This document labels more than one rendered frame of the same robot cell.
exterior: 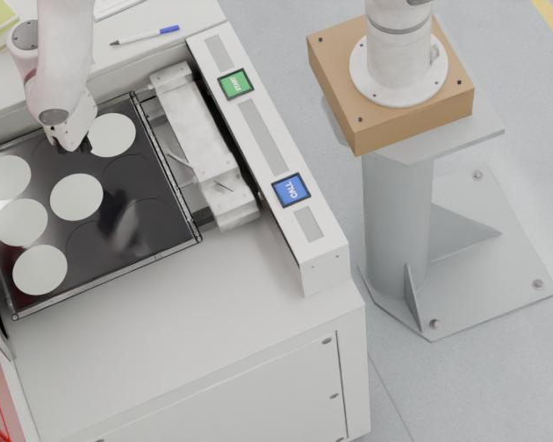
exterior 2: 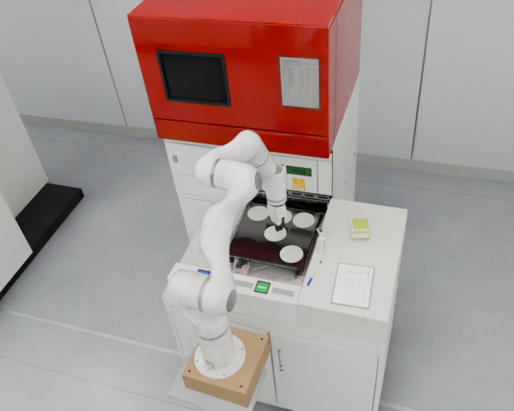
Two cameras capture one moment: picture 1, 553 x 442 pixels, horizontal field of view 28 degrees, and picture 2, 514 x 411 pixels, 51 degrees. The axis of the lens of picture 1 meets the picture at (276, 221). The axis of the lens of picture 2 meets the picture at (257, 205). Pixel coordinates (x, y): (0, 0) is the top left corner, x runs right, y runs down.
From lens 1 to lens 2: 2.34 m
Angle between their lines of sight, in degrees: 68
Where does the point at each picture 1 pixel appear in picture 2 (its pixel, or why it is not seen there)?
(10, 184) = (299, 219)
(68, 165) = (290, 237)
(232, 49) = (280, 297)
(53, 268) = (254, 215)
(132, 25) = (325, 272)
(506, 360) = not seen: outside the picture
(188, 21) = (308, 290)
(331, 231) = not seen: hidden behind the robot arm
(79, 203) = (272, 232)
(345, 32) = (256, 350)
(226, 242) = not seen: hidden behind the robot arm
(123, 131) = (289, 258)
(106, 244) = (249, 232)
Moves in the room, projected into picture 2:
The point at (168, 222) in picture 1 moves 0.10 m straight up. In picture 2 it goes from (238, 250) to (236, 234)
